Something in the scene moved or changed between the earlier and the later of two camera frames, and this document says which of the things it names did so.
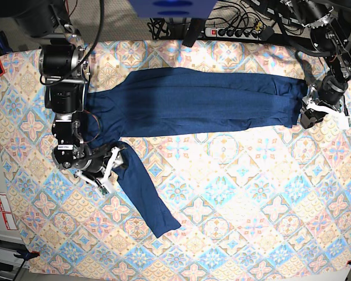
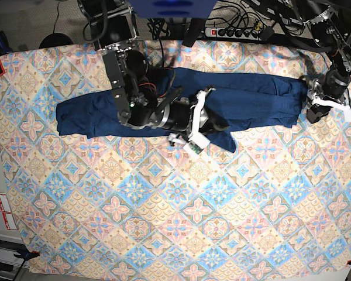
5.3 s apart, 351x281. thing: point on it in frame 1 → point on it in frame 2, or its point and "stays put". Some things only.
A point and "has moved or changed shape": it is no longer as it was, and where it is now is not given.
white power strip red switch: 233,33 stays put
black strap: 193,31 stays put
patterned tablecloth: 280,200 stays put
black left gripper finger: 114,161 → 204,120
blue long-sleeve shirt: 123,105 has moved or changed shape
